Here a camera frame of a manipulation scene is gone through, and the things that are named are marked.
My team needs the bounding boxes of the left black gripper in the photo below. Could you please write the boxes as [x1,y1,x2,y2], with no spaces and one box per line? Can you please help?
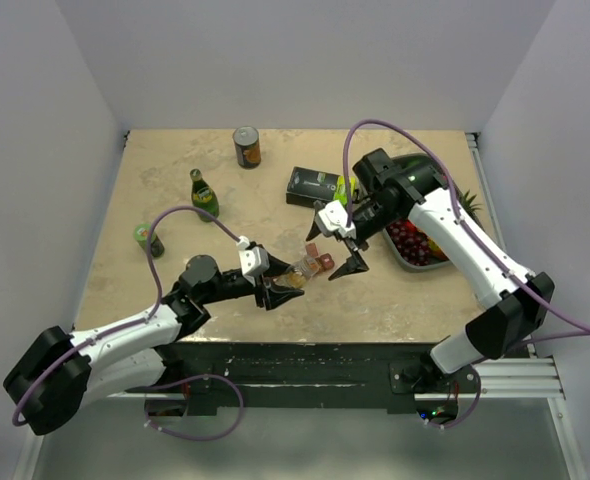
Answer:
[200,253,304,310]

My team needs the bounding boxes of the clear pill jar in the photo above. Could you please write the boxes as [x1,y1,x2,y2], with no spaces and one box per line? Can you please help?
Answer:
[281,256,321,289]

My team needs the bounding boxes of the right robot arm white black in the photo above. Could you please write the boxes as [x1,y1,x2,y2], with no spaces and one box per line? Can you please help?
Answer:
[308,149,555,393]

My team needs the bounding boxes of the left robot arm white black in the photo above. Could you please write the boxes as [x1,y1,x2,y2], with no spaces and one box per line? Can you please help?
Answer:
[3,246,304,435]

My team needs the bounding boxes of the black green product box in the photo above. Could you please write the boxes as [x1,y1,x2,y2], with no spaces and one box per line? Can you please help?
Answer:
[285,166,363,208]

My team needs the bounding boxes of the dark red grapes bunch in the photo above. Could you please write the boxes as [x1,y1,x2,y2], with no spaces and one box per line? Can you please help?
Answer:
[387,220,432,266]

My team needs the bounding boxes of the green lime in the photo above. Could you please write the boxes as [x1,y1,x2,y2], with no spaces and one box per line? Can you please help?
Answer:
[404,154,430,168]

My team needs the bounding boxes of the green glass bottle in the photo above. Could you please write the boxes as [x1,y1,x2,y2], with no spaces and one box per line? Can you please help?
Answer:
[190,168,220,222]

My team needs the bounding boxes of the grey fruit tray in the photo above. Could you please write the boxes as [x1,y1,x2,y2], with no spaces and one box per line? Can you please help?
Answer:
[358,152,487,274]

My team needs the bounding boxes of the orange labelled tin can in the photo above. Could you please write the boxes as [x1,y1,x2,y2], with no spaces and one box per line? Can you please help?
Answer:
[232,126,261,169]

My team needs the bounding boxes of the small pineapple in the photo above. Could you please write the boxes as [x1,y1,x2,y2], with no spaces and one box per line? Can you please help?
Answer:
[457,190,482,223]

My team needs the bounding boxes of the small green lidded jar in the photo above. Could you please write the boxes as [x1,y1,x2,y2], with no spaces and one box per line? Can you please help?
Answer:
[133,223,165,259]

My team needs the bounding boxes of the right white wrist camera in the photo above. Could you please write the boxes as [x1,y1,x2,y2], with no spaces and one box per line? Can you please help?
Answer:
[314,200,356,240]

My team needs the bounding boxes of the black mounting base plate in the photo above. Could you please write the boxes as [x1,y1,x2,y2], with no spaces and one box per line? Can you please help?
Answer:
[143,342,479,415]

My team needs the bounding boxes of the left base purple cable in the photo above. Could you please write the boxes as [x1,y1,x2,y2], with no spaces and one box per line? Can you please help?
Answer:
[142,374,245,442]

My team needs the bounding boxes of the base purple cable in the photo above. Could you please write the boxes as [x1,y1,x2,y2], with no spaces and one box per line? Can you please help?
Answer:
[142,374,245,442]
[422,372,482,430]

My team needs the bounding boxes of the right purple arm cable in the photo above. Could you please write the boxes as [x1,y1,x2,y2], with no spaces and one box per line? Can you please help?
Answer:
[342,118,590,351]

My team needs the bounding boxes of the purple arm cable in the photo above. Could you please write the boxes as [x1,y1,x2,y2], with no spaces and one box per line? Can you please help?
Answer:
[12,205,249,427]
[342,118,590,351]

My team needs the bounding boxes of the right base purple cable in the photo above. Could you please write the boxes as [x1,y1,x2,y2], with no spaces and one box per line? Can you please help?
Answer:
[422,372,482,430]

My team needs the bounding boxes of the aluminium frame rail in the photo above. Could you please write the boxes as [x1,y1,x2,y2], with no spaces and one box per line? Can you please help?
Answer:
[107,357,565,400]

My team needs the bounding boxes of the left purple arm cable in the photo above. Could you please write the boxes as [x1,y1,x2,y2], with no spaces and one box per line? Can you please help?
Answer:
[12,205,249,427]

